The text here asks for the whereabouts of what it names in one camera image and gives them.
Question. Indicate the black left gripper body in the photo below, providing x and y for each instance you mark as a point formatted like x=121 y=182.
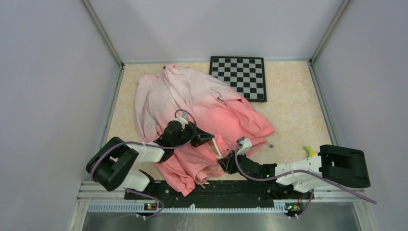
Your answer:
x=186 y=135

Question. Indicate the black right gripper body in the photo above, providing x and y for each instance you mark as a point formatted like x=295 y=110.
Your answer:
x=240 y=157

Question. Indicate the pink zip-up jacket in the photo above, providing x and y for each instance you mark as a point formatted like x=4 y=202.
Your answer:
x=217 y=108

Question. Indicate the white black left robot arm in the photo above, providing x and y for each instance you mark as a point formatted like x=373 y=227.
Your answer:
x=112 y=165

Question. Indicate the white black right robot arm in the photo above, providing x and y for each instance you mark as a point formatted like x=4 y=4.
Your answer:
x=332 y=165

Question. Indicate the black white checkerboard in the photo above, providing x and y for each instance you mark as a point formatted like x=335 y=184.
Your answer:
x=246 y=75

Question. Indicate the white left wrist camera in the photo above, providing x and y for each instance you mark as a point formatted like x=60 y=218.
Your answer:
x=182 y=121

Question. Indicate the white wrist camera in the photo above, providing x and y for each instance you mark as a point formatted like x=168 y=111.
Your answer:
x=182 y=121
x=243 y=146

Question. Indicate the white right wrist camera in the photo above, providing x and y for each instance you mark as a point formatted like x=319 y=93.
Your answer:
x=243 y=146

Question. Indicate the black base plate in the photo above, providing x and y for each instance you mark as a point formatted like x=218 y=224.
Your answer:
x=226 y=194

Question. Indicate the aluminium frame rail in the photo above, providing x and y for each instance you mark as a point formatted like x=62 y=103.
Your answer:
x=93 y=197

